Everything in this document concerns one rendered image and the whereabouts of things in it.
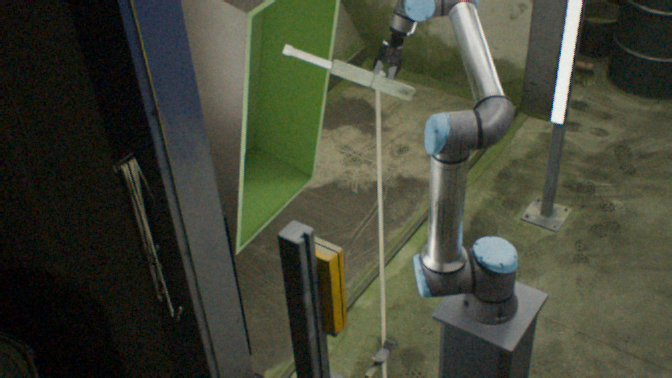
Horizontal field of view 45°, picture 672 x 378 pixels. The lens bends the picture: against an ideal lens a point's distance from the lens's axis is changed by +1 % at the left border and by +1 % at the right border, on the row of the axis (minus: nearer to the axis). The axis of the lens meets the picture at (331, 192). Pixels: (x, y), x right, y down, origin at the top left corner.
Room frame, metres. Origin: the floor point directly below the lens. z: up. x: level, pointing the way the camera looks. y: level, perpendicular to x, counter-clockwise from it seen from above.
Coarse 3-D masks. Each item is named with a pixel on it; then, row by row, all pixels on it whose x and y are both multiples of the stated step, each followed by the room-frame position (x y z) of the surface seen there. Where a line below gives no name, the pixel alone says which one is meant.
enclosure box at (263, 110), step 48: (192, 0) 2.45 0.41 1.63; (240, 0) 2.38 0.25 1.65; (288, 0) 2.97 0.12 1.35; (336, 0) 2.82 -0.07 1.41; (192, 48) 2.47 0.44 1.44; (240, 48) 2.34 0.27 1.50; (240, 96) 2.36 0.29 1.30; (288, 96) 3.00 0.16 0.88; (240, 144) 2.38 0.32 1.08; (288, 144) 3.02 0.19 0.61; (240, 192) 2.42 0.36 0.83; (288, 192) 2.84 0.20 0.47; (240, 240) 2.53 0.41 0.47
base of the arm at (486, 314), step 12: (468, 300) 1.91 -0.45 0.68; (480, 300) 1.86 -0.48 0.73; (504, 300) 1.84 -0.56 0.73; (516, 300) 1.89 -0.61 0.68; (468, 312) 1.87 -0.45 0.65; (480, 312) 1.84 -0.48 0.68; (492, 312) 1.83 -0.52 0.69; (504, 312) 1.83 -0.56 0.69; (516, 312) 1.86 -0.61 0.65; (492, 324) 1.82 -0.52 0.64
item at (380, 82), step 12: (288, 48) 2.46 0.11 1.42; (312, 60) 2.44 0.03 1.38; (324, 60) 2.45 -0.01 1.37; (336, 60) 2.45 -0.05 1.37; (336, 72) 2.42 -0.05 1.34; (348, 72) 2.42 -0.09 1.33; (360, 72) 2.41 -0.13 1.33; (372, 84) 2.40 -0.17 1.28; (384, 84) 2.40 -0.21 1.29; (396, 84) 2.40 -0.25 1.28; (396, 96) 2.38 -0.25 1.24; (408, 96) 2.38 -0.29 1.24
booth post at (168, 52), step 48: (96, 0) 1.64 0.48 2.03; (144, 0) 1.65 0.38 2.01; (96, 48) 1.67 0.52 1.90; (144, 48) 1.63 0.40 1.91; (96, 96) 1.70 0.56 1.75; (144, 96) 1.60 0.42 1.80; (192, 96) 1.72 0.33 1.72; (144, 144) 1.62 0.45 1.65; (192, 144) 1.69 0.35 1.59; (144, 192) 1.65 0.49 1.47; (192, 192) 1.67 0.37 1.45; (192, 240) 1.64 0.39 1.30; (192, 288) 1.61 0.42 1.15; (192, 336) 1.62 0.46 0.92; (240, 336) 1.72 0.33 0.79
